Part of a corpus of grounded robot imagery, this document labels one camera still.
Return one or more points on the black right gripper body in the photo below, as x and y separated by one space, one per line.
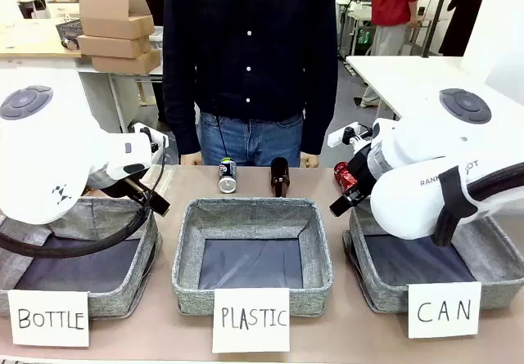
360 176

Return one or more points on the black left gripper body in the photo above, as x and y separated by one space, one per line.
131 190

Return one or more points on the person's right forearm navy sleeve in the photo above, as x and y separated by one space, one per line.
180 110

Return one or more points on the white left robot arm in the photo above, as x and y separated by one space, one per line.
41 155

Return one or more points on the person's left forearm navy sleeve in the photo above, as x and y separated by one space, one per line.
319 110

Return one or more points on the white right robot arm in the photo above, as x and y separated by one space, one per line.
409 200

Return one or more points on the red drink can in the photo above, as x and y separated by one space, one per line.
344 176

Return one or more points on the grey fabric basket plastic label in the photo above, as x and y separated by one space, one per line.
188 233

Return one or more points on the dark green drink can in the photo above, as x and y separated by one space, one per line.
228 176

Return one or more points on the grey fabric basket bottle label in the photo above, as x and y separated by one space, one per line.
118 294

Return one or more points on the white paper sign CAN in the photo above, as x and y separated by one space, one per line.
444 311

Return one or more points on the grey fabric basket can label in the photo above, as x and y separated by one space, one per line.
491 249

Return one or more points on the black mesh basket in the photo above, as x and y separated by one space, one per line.
69 30

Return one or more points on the person's left hand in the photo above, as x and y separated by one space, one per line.
310 160

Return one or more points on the person's right hand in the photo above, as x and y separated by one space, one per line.
191 160

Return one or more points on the dark brown glass bottle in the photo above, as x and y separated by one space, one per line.
280 176

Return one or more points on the white table with boxes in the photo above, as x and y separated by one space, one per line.
123 90

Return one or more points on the white side table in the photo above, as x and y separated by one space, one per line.
409 73

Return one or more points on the closed flat cardboard box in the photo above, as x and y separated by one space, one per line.
125 63
114 46

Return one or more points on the green lit device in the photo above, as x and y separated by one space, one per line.
363 37

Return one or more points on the white paper sign PLASTIC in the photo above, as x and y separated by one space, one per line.
250 320

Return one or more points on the white paper sign BOTTLE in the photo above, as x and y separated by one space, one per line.
49 319

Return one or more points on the person in navy shirt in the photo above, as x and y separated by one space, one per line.
245 53

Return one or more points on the open cardboard box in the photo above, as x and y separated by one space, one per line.
110 16

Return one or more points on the person in red sweater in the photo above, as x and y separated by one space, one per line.
393 0

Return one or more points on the wooden side table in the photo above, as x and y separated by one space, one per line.
28 39

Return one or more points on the black tripod stand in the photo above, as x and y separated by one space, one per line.
437 8

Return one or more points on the person in black coat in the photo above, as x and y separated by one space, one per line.
464 16

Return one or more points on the white plastic crate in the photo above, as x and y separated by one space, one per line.
63 11

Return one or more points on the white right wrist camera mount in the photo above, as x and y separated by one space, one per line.
346 135

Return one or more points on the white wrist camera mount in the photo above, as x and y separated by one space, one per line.
346 135
147 133

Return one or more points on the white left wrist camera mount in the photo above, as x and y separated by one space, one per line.
147 133

